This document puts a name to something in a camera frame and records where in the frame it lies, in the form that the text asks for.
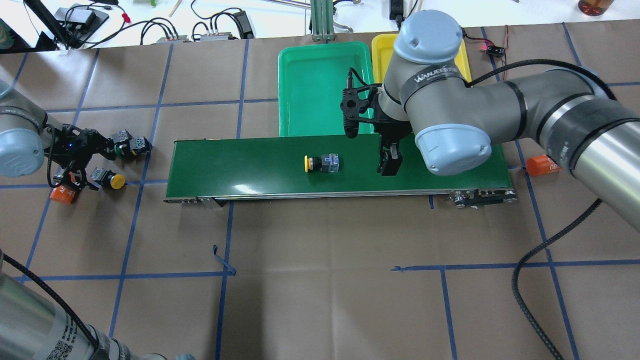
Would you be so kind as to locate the aluminium frame post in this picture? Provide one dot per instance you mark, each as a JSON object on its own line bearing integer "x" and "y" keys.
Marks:
{"x": 322, "y": 20}

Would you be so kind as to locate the green conveyor belt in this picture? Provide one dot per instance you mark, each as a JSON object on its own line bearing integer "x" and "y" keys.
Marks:
{"x": 223, "y": 170}

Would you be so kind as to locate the green plastic tray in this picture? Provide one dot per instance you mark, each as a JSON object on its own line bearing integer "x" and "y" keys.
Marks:
{"x": 311, "y": 79}

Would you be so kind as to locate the orange 4680 cylinder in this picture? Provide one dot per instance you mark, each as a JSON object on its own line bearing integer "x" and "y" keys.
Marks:
{"x": 541, "y": 165}
{"x": 63, "y": 195}

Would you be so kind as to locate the black power adapter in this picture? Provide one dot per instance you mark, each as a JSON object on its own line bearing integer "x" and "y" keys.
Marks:
{"x": 245, "y": 29}

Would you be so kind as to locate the green push button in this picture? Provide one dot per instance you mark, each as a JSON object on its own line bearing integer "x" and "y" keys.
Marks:
{"x": 121, "y": 138}
{"x": 131, "y": 147}

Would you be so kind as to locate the amber glass bottle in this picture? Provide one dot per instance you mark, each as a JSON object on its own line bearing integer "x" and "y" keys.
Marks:
{"x": 594, "y": 8}

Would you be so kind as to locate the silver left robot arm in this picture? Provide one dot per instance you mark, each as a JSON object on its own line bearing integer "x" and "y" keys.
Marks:
{"x": 34, "y": 327}

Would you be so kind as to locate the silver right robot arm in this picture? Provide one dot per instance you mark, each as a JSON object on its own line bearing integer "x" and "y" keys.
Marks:
{"x": 567, "y": 110}

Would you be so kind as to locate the yellow plastic tray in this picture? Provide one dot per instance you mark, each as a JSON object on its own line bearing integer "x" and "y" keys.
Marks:
{"x": 382, "y": 48}

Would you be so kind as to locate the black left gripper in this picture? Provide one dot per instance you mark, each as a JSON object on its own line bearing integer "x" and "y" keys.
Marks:
{"x": 64, "y": 148}

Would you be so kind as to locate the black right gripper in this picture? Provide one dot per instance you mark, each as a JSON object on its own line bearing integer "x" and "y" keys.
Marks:
{"x": 391, "y": 130}

